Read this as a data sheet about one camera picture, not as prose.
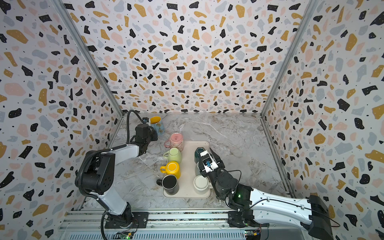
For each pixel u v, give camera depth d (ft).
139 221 2.41
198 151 2.87
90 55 2.83
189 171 3.02
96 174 1.56
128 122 2.30
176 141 3.01
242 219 2.17
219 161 1.96
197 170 2.78
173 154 2.86
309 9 2.35
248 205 1.66
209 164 1.79
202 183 2.56
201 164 2.02
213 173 1.89
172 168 2.69
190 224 2.40
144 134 2.44
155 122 3.20
